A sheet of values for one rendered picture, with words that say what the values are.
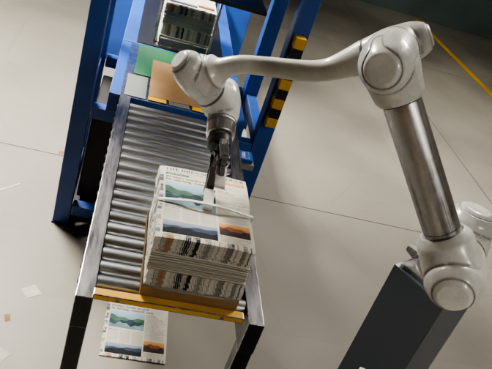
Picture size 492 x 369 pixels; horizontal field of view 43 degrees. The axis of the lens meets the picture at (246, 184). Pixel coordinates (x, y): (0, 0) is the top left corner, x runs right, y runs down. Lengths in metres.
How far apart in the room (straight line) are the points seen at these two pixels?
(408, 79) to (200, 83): 0.60
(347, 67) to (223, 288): 0.71
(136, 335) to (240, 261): 1.18
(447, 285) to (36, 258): 2.02
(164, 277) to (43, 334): 1.11
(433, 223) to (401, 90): 0.37
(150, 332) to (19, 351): 0.56
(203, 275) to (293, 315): 1.51
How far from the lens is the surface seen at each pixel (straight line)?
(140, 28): 3.79
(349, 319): 3.36
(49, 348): 2.72
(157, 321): 2.91
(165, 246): 1.69
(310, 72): 1.78
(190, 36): 3.57
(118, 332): 2.82
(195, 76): 1.78
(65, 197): 3.24
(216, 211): 1.83
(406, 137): 1.60
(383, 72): 1.50
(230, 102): 1.88
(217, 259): 1.73
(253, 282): 1.99
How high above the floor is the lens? 2.02
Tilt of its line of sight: 30 degrees down
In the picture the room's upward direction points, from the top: 20 degrees clockwise
